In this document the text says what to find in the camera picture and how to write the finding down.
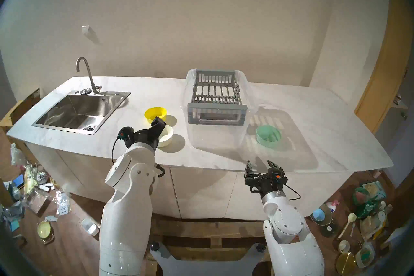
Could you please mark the teal noodle tray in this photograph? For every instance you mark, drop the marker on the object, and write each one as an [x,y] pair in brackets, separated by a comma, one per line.
[375,189]

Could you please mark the clear glass plate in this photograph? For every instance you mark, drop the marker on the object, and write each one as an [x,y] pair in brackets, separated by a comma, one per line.
[327,218]

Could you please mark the stainless steel sink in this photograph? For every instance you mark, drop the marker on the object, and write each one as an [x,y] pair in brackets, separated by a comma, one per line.
[74,110]

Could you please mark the crumpled silver plastic wrap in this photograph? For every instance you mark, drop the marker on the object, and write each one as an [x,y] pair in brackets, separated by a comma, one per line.
[13,210]

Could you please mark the gold round plate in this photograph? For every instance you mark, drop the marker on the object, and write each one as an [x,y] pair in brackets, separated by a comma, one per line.
[346,264]

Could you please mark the white crumpled plastic bag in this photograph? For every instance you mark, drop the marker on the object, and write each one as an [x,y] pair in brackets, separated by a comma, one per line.
[17,154]

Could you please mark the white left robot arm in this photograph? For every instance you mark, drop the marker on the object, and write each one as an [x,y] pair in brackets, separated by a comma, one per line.
[127,210]

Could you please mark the mint green bowl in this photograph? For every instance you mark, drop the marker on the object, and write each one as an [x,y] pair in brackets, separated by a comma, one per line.
[268,138]

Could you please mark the pale yellow glass bowl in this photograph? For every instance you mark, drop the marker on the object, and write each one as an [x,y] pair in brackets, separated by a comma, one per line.
[45,230]

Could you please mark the yellow snack packet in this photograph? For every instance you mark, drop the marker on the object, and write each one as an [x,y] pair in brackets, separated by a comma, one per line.
[30,180]

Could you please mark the clear container green contents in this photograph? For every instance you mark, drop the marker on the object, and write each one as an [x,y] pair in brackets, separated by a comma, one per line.
[365,256]

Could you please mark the wooden door frame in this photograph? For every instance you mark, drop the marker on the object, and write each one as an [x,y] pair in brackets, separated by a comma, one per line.
[385,68]

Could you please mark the wooden pallet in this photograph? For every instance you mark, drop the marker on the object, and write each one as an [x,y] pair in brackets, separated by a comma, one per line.
[210,228]

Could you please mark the teal sponge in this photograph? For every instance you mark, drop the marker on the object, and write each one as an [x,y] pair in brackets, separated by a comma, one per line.
[14,225]

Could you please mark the chrome gooseneck faucet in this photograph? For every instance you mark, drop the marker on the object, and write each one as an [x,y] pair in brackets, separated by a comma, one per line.
[92,79]

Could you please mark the clear plastic container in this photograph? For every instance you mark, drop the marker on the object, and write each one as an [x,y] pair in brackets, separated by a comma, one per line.
[90,227]

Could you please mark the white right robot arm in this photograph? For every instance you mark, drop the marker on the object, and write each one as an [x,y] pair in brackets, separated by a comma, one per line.
[288,223]

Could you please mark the beige food bag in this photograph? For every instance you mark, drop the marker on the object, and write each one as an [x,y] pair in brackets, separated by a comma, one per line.
[370,227]

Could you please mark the clear zip bag brown contents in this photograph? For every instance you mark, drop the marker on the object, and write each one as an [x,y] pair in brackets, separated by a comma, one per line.
[37,201]

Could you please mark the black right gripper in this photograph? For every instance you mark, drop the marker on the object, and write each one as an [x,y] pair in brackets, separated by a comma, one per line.
[268,181]

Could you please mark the white bottle pink cap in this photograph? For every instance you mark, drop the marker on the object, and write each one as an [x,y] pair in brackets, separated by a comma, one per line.
[331,206]

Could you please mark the white wall switch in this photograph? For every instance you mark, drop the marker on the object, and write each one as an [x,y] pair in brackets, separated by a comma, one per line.
[85,30]

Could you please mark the small white spoon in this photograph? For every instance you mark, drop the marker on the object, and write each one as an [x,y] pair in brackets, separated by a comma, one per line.
[352,229]

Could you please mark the brown cardboard box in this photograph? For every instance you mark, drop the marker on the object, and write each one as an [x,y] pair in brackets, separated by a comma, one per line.
[22,107]

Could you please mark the round chrome sink knob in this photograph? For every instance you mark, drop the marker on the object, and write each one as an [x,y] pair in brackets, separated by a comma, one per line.
[85,91]

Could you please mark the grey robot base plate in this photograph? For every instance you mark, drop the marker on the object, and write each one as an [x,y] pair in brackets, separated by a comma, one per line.
[207,267]

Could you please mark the cream bowl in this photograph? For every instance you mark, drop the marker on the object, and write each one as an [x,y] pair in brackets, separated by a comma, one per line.
[167,138]

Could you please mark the small cream cup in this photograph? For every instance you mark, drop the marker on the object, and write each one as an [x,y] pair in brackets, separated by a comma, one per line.
[344,246]

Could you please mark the dark glass plate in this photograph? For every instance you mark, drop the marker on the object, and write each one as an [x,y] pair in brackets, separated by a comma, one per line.
[329,229]

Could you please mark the clear bag with label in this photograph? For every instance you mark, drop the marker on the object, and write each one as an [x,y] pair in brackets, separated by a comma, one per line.
[63,204]

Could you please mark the large cream spoon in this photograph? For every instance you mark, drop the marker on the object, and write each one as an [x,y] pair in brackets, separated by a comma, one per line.
[352,217]

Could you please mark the brown cardboard sheet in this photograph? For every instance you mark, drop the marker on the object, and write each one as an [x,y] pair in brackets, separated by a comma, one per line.
[8,155]

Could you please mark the small blue bowl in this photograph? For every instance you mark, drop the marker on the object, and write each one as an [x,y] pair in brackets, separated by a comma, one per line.
[318,214]

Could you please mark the clear plastic storage bin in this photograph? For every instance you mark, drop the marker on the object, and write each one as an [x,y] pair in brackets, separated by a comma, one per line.
[220,139]

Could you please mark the green snack bag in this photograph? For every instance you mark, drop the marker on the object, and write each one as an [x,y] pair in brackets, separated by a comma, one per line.
[368,210]

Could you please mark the white paper tag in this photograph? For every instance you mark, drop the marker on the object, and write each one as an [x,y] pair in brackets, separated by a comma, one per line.
[51,218]

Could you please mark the black round base knob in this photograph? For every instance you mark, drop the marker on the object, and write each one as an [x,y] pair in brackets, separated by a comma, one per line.
[261,248]
[155,246]

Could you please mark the small white bottle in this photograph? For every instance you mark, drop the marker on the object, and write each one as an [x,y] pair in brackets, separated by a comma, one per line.
[386,208]

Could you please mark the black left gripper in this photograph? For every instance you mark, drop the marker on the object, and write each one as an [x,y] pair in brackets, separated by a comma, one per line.
[144,138]

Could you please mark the white kitchen counter cabinet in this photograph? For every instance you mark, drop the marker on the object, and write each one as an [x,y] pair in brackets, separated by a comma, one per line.
[200,188]

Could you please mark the grey dish drying rack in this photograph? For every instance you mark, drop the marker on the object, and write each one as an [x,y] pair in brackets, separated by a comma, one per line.
[215,109]

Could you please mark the green dish red food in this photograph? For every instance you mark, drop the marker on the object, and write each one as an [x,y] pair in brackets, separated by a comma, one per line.
[360,196]

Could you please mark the blue flat book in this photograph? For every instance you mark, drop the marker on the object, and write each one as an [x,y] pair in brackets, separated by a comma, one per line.
[18,181]

